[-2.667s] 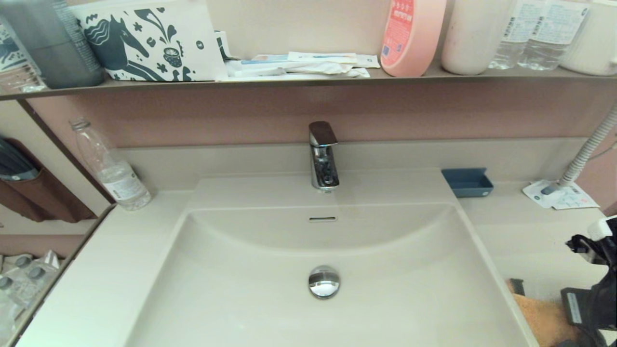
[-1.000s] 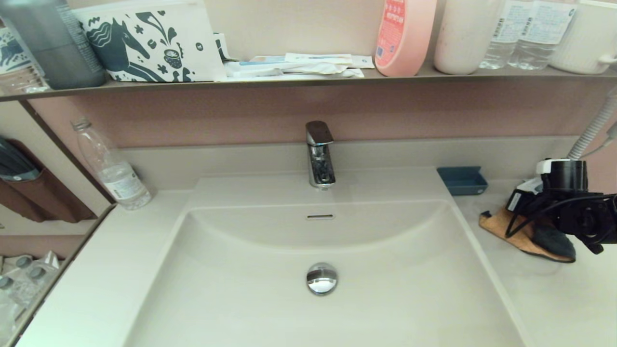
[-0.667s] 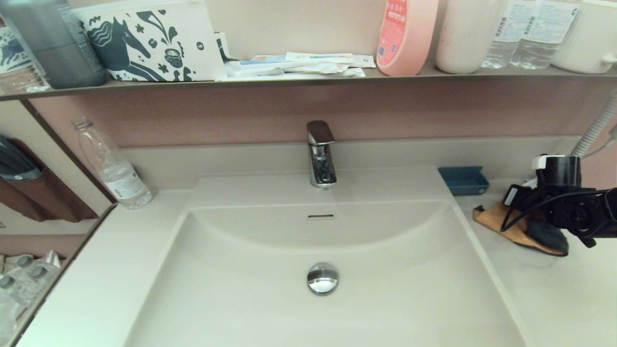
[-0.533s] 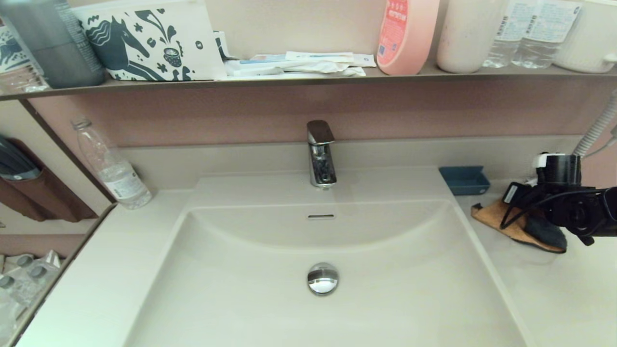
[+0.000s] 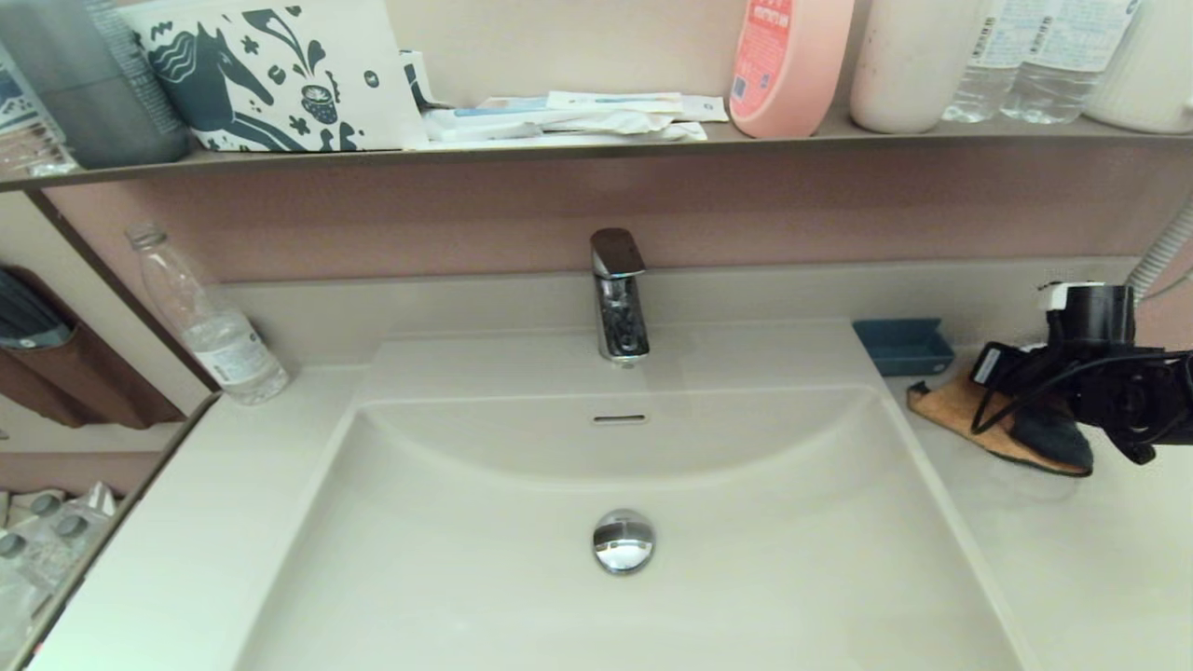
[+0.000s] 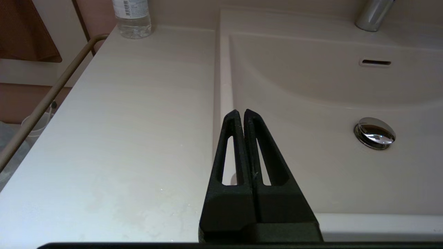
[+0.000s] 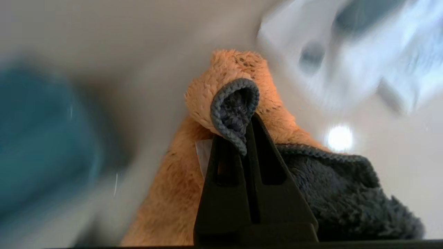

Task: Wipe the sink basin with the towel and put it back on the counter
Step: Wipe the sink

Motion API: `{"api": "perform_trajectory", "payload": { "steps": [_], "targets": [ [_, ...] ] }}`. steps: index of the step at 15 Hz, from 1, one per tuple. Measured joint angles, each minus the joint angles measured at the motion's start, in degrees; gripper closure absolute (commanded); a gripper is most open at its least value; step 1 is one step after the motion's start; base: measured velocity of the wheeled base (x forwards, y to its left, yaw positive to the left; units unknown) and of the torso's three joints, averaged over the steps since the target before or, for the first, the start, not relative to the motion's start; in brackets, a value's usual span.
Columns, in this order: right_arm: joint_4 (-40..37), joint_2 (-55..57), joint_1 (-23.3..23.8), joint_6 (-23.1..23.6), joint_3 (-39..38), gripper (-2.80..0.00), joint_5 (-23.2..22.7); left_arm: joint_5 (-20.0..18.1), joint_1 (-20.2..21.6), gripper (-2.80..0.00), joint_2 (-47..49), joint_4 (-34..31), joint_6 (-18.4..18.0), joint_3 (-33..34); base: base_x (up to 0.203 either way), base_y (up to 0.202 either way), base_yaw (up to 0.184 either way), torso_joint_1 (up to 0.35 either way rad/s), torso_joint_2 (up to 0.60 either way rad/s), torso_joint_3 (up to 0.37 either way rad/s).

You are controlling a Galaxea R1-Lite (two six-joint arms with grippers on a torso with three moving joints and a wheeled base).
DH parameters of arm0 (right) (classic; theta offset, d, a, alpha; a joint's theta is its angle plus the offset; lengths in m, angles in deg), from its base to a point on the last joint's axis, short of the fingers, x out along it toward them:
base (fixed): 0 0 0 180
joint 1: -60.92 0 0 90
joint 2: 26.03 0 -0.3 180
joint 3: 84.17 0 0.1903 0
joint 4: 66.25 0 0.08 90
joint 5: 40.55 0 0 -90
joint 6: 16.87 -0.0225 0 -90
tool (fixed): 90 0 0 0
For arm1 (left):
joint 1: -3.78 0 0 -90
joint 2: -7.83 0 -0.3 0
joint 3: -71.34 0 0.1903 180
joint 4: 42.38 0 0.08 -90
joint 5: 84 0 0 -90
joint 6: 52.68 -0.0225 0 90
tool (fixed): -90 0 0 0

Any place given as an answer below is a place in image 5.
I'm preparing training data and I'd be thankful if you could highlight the orange and grey cloth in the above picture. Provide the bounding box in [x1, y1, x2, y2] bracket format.
[906, 371, 1094, 478]

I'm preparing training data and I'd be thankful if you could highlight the chrome lever faucet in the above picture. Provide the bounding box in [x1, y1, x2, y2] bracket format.
[589, 227, 651, 366]

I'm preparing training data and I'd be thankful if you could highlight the beige ceramic sink basin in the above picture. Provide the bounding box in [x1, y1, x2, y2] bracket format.
[233, 319, 1037, 671]

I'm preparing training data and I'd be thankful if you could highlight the blue plastic soap dish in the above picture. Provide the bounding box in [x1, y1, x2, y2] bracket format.
[852, 317, 955, 377]

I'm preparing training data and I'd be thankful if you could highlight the clear labelled water bottle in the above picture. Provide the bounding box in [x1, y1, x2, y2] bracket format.
[999, 0, 1142, 126]
[941, 0, 1031, 124]

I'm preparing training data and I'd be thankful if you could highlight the cream ceramic cup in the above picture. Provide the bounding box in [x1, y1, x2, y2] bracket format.
[848, 0, 991, 135]

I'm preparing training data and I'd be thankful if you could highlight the white ribbed container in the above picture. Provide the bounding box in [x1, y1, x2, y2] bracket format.
[1084, 0, 1193, 134]

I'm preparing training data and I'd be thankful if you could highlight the pink lotion bottle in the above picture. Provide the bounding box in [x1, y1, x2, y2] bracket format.
[728, 0, 856, 140]

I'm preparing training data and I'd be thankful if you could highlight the chrome drain stopper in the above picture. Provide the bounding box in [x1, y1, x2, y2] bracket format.
[591, 508, 657, 575]

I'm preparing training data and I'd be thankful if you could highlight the white packet blue stripe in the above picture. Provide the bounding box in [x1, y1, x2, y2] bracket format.
[545, 90, 687, 116]

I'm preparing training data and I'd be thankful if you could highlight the flat white packet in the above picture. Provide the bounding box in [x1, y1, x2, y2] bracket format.
[415, 122, 708, 152]

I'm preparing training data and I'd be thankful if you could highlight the long white toothbrush packet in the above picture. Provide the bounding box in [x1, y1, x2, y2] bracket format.
[421, 99, 674, 141]

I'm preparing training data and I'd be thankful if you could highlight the white horse print box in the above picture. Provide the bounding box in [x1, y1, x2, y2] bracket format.
[117, 0, 430, 153]

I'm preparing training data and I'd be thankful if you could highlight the clear plastic water bottle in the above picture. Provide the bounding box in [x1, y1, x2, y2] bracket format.
[124, 222, 291, 405]

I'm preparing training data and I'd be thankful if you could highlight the grey cylindrical container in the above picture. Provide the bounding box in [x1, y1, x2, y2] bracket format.
[0, 0, 192, 171]

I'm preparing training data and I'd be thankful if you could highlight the dark grey folded item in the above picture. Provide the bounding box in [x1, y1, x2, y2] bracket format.
[0, 267, 75, 351]

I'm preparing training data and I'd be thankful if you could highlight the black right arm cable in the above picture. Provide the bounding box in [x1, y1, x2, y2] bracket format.
[969, 349, 1186, 439]

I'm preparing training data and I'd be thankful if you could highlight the white corrugated hose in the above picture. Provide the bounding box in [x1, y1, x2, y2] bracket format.
[1123, 198, 1193, 301]

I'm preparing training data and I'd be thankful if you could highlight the brown wall shelf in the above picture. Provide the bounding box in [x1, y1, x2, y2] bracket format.
[0, 110, 1193, 194]

